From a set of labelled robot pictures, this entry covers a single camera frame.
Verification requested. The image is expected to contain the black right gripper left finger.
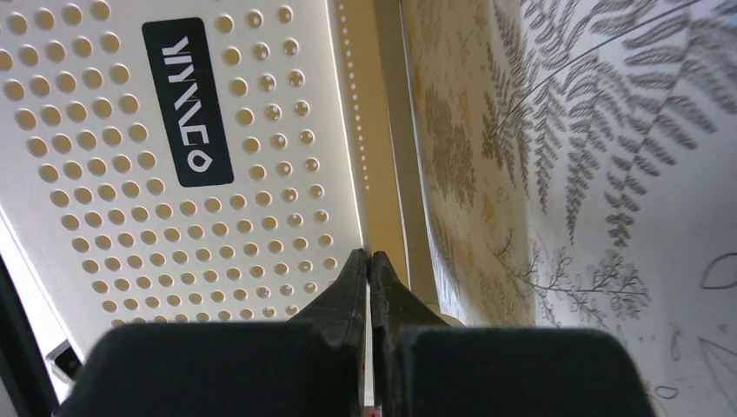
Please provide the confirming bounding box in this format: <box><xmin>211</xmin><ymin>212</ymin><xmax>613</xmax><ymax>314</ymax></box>
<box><xmin>58</xmin><ymin>249</ymin><xmax>369</xmax><ymax>416</ymax></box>

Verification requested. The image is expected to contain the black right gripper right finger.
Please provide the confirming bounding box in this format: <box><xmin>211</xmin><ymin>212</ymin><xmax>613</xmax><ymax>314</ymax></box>
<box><xmin>369</xmin><ymin>252</ymin><xmax>654</xmax><ymax>416</ymax></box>

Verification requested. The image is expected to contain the cream perforated plastic basket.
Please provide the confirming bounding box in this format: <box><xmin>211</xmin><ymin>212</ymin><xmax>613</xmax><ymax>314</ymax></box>
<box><xmin>1</xmin><ymin>1</ymin><xmax>438</xmax><ymax>400</ymax></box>

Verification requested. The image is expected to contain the floral patterned table mat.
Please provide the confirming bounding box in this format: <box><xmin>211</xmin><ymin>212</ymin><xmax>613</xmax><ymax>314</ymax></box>
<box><xmin>402</xmin><ymin>1</ymin><xmax>736</xmax><ymax>416</ymax></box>

